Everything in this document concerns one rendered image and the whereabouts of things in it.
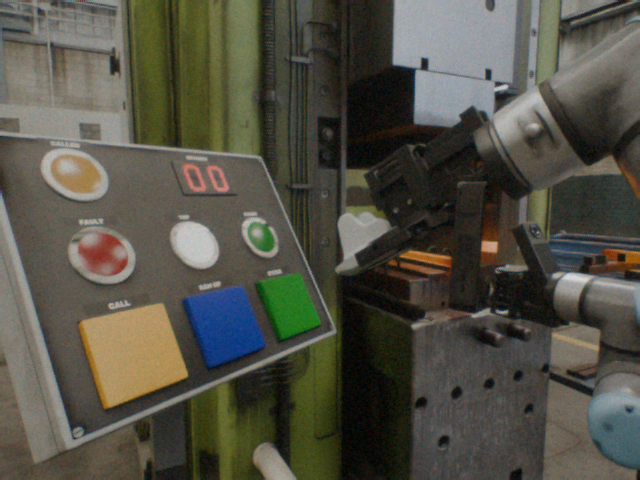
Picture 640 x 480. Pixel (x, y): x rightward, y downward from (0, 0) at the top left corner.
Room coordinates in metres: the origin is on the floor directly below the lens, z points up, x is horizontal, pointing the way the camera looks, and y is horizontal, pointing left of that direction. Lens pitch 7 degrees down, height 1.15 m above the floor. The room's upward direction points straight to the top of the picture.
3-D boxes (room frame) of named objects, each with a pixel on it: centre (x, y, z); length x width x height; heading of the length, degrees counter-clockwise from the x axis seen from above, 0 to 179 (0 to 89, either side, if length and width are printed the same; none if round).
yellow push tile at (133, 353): (0.37, 0.17, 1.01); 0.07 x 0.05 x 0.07; 143
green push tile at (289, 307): (0.53, 0.04, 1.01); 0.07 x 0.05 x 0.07; 143
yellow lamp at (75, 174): (0.42, 0.24, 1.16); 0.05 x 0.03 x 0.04; 118
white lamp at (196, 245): (0.48, 0.14, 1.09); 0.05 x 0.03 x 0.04; 118
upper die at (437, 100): (1.05, -0.16, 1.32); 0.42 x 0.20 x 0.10; 28
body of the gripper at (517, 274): (0.72, -0.35, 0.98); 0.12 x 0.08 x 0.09; 28
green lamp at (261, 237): (0.56, 0.08, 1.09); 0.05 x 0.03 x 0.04; 118
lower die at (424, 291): (1.05, -0.16, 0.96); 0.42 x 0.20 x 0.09; 28
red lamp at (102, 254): (0.40, 0.20, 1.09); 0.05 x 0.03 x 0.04; 118
